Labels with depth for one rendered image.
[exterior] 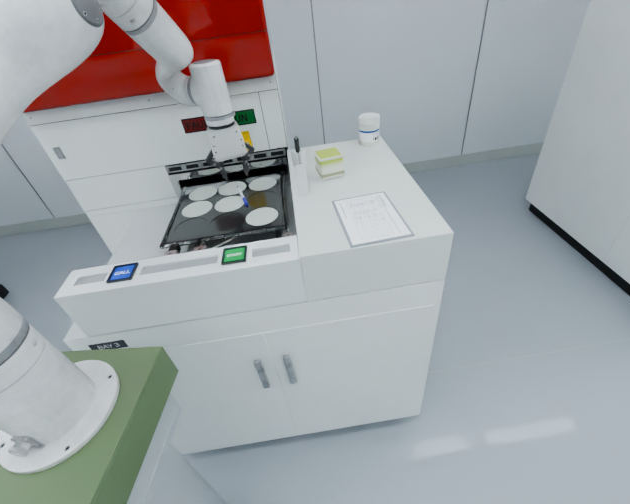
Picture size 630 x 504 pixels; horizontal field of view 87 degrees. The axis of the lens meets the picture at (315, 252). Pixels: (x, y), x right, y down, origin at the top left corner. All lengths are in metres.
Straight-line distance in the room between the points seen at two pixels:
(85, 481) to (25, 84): 0.57
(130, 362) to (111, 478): 0.19
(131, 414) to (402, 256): 0.61
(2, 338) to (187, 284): 0.34
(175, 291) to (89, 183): 0.76
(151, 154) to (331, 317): 0.86
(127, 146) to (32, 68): 0.76
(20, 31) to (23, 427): 0.55
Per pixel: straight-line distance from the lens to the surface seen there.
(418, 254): 0.81
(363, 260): 0.77
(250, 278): 0.78
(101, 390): 0.74
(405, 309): 0.93
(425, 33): 2.90
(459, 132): 3.24
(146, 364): 0.74
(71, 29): 0.64
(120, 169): 1.42
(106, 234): 1.60
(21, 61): 0.64
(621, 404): 1.90
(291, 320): 0.89
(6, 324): 0.61
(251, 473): 1.56
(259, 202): 1.11
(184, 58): 0.92
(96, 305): 0.92
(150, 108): 1.30
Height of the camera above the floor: 1.43
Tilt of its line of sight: 39 degrees down
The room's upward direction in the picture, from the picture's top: 8 degrees counter-clockwise
